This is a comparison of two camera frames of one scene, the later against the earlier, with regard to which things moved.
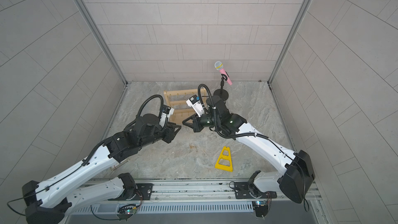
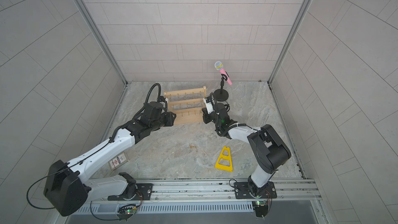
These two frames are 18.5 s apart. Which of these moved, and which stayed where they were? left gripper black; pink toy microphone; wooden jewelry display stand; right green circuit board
Moved: left gripper black
Stayed: pink toy microphone; wooden jewelry display stand; right green circuit board
